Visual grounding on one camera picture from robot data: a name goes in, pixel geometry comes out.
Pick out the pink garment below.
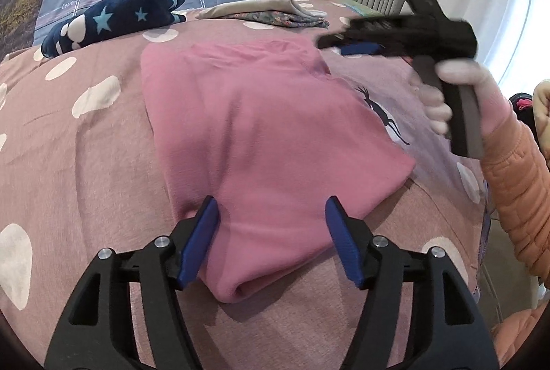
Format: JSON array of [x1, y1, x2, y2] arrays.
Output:
[[141, 39, 415, 303]]

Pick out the folded beige floral clothes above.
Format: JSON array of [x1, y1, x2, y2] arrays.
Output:
[[196, 0, 330, 29]]

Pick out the white gloved right hand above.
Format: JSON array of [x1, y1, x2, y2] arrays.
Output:
[[408, 59, 512, 139]]

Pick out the orange quilted right sleeve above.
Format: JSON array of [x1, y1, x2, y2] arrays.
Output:
[[481, 113, 549, 283]]

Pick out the pink polka dot duvet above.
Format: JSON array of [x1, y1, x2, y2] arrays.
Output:
[[1, 34, 485, 369]]

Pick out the navy star fleece garment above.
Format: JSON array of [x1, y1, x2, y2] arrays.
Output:
[[40, 0, 186, 58]]

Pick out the dark patterned pillow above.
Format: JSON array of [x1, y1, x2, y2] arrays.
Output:
[[0, 0, 43, 59]]

